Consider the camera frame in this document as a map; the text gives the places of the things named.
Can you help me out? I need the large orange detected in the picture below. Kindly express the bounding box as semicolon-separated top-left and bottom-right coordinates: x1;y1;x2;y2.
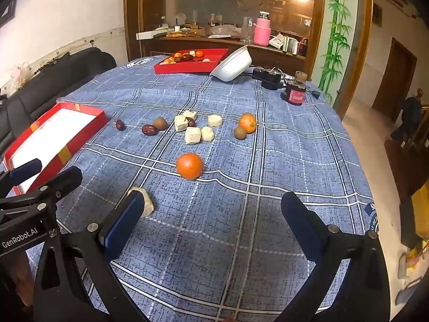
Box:
176;153;204;180

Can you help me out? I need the clear glass jar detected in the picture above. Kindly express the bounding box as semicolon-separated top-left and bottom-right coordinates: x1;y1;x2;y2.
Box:
241;17;254;42

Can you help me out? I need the blue plaid tablecloth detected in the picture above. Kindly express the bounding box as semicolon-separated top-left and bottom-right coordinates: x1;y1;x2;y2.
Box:
3;55;381;322

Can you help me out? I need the wooden door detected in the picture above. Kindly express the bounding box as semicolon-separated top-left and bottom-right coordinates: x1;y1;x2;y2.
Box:
372;38;418;123

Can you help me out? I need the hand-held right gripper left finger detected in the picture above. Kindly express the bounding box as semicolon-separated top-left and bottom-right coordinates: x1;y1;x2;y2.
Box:
34;191;148;322

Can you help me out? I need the white bowl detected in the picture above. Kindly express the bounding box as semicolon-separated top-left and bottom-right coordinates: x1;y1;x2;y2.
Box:
209;45;253;83

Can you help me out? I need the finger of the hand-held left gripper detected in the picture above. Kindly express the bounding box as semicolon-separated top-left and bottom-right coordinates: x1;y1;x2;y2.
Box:
0;159;43;195
0;166;83;209

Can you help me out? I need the crumpled plastic bag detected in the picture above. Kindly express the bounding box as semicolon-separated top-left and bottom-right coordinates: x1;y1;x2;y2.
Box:
7;64;31;86

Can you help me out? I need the black power adapter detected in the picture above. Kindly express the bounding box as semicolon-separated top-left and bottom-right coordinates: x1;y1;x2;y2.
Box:
252;68;282;90

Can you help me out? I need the framed picture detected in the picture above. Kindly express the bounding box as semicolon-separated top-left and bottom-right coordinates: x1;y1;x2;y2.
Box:
0;0;17;27

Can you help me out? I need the pink bottle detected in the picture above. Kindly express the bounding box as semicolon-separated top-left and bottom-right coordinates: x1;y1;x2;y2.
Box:
253;12;271;46

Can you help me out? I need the wooden glass cabinet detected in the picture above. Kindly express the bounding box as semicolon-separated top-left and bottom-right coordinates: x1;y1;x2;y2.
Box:
123;0;374;118

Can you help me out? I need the red and black jar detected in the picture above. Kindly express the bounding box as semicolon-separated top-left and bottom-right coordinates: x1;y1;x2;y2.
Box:
281;81;307;106

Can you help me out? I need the green bamboo wall sticker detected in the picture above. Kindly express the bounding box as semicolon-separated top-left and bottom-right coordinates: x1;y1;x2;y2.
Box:
318;0;356;104

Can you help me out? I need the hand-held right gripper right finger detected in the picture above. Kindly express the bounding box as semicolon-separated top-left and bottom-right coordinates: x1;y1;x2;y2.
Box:
278;192;391;322

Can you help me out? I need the flat white box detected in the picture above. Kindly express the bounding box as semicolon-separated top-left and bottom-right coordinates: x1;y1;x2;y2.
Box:
136;30;168;40

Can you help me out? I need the small orange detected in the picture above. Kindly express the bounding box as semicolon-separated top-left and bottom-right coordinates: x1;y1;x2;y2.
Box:
239;113;257;134

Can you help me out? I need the yellow box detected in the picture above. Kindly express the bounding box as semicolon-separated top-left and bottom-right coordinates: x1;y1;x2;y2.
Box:
410;179;429;242

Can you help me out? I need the clear plastic bag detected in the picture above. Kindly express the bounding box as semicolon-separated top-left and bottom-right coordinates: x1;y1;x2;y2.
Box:
208;25;242;37

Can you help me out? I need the red box tray white inside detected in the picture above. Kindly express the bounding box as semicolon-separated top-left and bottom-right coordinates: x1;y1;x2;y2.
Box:
2;102;108;197

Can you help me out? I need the black sofa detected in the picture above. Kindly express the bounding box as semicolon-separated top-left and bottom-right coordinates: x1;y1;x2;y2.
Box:
0;47;117;148

